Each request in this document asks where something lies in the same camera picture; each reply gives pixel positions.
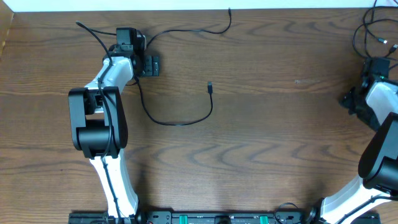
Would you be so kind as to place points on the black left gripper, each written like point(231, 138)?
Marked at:
point(153, 66)

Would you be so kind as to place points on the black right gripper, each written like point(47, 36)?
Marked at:
point(370, 119)

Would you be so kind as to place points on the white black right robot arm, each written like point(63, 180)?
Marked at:
point(374, 102)

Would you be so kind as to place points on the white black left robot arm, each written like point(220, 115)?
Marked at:
point(99, 128)

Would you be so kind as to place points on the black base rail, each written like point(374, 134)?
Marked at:
point(165, 217)

